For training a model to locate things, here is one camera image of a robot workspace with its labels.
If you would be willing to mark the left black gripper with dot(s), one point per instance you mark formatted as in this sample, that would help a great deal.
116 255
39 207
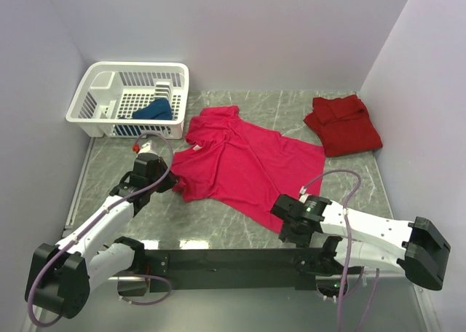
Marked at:
170 182

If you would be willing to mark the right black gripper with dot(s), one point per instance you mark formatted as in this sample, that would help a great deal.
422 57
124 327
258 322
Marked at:
303 240

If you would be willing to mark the pink t shirt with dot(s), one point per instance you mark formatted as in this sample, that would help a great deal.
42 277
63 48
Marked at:
242 165

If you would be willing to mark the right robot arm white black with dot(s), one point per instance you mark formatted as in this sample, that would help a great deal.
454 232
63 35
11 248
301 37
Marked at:
337 241

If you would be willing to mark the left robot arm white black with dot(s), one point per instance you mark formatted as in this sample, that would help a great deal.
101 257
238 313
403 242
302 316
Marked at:
62 276

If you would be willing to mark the black base beam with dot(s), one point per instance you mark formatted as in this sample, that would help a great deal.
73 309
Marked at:
241 268

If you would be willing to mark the blue t shirt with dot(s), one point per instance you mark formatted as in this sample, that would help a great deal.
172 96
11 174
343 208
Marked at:
158 109

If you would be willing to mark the white plastic basket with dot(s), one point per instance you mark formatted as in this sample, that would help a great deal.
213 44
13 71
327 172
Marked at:
110 92

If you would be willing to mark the dark red folded t shirt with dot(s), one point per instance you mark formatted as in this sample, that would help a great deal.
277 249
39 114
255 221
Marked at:
343 126

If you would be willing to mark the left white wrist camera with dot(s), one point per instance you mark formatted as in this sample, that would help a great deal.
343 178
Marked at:
145 151

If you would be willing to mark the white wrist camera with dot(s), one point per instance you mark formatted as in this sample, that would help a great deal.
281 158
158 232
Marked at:
145 151
303 193

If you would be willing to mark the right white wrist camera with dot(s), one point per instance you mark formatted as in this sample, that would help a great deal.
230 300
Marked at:
303 193

